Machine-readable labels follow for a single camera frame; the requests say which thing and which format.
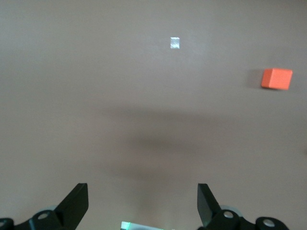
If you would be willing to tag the small clear tape patch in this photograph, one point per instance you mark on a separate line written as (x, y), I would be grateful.
(175, 43)

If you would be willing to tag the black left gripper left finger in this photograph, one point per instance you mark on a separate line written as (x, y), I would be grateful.
(72, 208)

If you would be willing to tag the orange cube block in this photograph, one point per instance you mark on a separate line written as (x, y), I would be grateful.
(275, 79)

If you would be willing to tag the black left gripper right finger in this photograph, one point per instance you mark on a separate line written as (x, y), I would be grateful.
(206, 206)

